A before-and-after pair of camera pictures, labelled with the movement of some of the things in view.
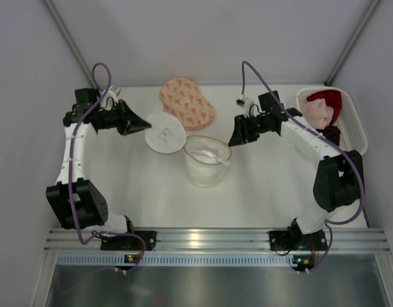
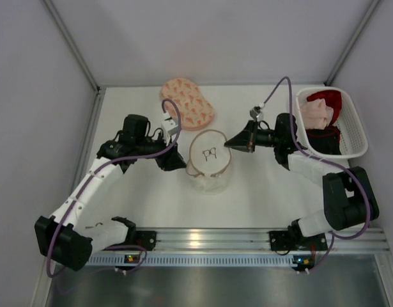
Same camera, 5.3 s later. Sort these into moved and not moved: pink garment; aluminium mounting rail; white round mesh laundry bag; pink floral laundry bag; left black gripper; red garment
Moved: left black gripper; white round mesh laundry bag
Not moved: pink floral laundry bag; red garment; pink garment; aluminium mounting rail
